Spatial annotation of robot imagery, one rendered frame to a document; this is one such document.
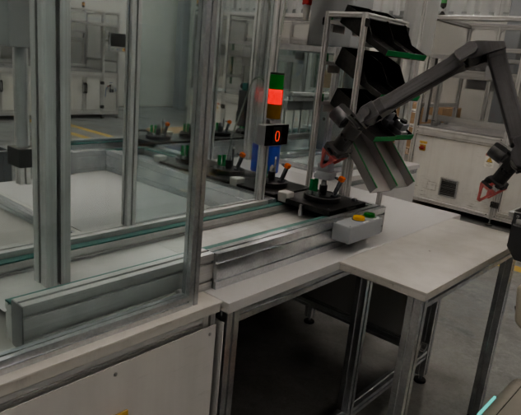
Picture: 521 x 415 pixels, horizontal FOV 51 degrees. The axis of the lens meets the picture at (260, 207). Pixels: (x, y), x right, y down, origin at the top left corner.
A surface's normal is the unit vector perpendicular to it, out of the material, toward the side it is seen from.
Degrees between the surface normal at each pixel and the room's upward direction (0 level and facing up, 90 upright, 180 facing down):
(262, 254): 90
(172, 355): 90
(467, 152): 90
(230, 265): 90
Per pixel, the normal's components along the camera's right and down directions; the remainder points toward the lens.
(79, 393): 0.75, 0.24
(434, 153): -0.67, 0.14
